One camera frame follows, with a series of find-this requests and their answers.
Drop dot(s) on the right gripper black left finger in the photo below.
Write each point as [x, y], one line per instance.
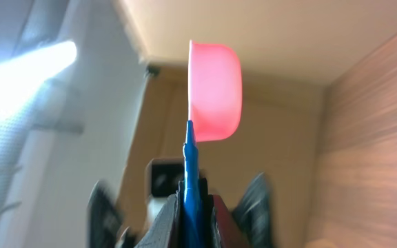
[167, 229]

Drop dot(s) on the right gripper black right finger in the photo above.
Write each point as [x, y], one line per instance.
[219, 227]

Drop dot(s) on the pink scoop blue handle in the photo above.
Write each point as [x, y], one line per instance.
[214, 90]

